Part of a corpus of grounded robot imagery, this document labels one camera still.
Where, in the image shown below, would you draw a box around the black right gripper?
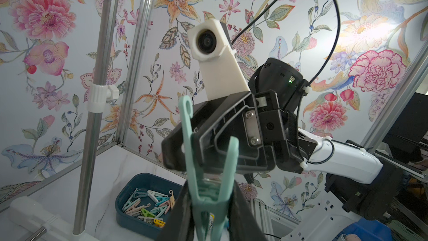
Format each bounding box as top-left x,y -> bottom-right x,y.
161,90 -> 317,174

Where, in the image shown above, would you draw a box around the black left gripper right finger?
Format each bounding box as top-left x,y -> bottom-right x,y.
230,181 -> 266,241

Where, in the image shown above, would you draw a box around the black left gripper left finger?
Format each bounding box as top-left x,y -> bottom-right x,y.
155,182 -> 195,241

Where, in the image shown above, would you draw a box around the mint green clothespin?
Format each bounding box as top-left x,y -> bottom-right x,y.
179,96 -> 239,241

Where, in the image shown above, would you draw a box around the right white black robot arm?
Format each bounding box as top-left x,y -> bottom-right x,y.
162,19 -> 402,220

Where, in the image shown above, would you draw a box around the dark teal clothespin bin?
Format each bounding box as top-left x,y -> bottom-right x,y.
115,173 -> 182,240

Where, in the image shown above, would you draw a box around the metal clothes rack white joints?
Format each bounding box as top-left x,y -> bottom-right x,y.
9,0 -> 119,241

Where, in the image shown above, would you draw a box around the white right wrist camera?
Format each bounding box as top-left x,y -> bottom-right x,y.
187,19 -> 250,100

